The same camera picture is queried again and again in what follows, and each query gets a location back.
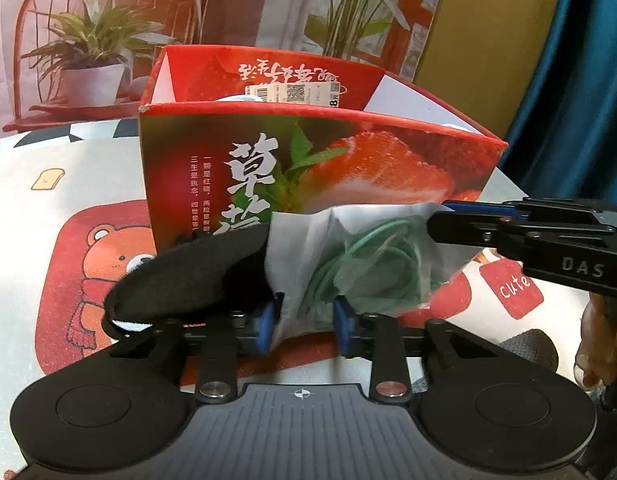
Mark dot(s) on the black eye mask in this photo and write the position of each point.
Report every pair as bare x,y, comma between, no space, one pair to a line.
195,282

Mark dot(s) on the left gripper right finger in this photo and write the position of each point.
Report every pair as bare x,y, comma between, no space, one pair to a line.
345,324

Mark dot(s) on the printed room backdrop poster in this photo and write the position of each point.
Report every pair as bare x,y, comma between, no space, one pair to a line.
390,34

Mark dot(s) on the person's right hand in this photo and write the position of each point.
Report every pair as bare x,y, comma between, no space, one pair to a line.
596,356

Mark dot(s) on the teal blue curtain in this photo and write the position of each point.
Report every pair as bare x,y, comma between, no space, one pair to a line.
563,139

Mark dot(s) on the red strawberry cardboard box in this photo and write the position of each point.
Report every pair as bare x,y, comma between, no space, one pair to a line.
231,135

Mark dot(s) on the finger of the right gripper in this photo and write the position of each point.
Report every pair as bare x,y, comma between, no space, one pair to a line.
490,209
468,228

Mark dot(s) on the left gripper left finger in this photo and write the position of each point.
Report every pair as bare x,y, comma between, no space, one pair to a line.
264,325

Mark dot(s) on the clear bag with green cord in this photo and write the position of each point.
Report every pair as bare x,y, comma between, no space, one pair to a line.
379,257

